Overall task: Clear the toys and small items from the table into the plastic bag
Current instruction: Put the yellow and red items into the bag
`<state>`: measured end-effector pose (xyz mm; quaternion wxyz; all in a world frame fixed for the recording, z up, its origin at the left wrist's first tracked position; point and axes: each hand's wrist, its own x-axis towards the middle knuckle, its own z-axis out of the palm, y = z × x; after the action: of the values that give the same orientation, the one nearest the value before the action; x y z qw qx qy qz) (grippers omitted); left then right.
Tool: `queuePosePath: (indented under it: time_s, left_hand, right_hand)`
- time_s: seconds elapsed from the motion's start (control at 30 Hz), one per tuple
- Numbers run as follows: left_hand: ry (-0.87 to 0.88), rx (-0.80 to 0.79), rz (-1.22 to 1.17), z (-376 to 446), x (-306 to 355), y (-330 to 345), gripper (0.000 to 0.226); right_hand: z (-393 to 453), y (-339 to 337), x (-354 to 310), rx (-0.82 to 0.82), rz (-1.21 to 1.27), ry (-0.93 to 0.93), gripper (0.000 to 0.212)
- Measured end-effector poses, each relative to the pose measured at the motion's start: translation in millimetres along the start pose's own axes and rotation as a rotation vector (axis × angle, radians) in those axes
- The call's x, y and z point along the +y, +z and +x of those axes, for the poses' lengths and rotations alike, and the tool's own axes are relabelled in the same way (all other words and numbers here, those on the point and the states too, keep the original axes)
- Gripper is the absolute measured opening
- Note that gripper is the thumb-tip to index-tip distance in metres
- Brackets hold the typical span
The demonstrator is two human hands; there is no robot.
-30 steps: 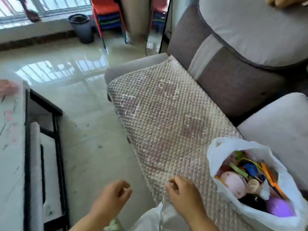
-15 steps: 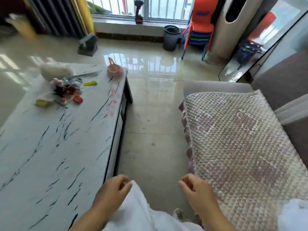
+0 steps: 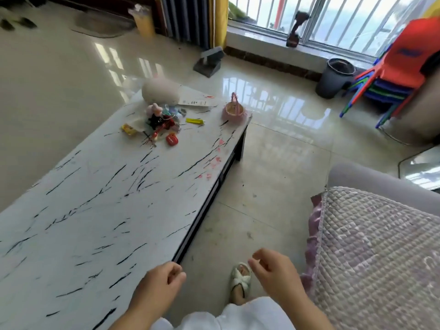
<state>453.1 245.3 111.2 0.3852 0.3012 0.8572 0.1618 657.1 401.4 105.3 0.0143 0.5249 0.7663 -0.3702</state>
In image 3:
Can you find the person's left hand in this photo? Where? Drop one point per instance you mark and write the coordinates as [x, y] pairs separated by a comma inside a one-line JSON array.
[[155, 288]]

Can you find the person's right hand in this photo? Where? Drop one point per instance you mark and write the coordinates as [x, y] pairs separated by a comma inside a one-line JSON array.
[[280, 276]]

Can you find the person's left thumb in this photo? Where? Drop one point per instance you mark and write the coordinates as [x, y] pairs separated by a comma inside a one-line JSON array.
[[178, 281]]

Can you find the person's right thumb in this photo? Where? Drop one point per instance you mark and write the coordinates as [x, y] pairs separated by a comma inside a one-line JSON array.
[[257, 265]]

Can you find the person's right forearm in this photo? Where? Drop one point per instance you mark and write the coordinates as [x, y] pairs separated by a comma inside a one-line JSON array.
[[306, 314]]

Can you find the person's left forearm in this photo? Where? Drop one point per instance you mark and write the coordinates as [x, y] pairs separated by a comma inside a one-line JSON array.
[[137, 316]]

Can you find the white sandal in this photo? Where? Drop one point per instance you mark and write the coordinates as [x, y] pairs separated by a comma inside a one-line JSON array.
[[240, 281]]

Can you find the white skirt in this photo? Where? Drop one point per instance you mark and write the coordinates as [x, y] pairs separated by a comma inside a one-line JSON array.
[[227, 317]]

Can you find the white marble-top coffee table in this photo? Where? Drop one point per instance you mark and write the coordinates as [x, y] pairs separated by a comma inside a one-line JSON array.
[[113, 202]]

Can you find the quilted pink sofa cover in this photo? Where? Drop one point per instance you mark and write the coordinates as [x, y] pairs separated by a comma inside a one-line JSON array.
[[374, 264]]

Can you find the small red case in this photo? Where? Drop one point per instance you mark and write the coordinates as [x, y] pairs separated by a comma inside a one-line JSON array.
[[172, 139]]

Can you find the grey sofa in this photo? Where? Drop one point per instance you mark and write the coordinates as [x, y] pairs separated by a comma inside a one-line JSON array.
[[378, 183]]

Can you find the pink knitted basket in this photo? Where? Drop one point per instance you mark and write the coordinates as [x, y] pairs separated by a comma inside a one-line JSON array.
[[234, 111]]

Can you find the yellow stick packet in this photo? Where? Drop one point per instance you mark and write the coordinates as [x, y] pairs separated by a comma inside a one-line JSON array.
[[195, 121]]

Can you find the small yellow packet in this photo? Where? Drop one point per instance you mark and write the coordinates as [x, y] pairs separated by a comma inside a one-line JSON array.
[[129, 129]]

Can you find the black toy figure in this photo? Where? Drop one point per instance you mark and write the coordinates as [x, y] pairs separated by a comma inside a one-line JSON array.
[[154, 121]]

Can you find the pink toy figure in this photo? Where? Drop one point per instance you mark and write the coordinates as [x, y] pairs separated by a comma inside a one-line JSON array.
[[155, 109]]

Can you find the white paper sheet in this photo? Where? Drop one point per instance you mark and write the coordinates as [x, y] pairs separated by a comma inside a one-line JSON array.
[[196, 97]]

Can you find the glass side table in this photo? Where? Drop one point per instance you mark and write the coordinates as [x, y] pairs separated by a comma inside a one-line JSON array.
[[421, 168]]

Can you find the beige round plush toy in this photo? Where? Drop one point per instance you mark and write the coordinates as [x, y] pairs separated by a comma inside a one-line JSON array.
[[161, 91]]

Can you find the grey plastic bucket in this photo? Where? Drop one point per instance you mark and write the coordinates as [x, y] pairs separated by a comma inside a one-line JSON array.
[[333, 78]]

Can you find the beige armchair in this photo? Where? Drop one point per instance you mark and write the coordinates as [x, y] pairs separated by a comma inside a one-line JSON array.
[[419, 113]]

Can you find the dark figurine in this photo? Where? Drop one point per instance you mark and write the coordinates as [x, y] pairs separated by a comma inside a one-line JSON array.
[[297, 29]]

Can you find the stack of colourful plastic stools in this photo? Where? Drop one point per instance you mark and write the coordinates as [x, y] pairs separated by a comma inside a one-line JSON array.
[[402, 65]]

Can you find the yellow curtain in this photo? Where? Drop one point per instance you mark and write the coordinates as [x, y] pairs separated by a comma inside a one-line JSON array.
[[220, 20]]

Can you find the window with metal railing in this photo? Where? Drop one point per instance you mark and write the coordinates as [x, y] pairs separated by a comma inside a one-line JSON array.
[[330, 20]]

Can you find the dark striped curtain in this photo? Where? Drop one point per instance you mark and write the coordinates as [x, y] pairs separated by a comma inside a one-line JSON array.
[[187, 18]]

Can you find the yellow plastic bag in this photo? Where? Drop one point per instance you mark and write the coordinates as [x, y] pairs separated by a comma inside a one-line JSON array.
[[142, 22]]

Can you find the oval floor mat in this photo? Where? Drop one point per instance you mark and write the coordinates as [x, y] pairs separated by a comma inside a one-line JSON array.
[[103, 24]]

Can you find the dark slipper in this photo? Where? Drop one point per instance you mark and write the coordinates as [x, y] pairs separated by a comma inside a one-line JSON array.
[[26, 22], [7, 24]]

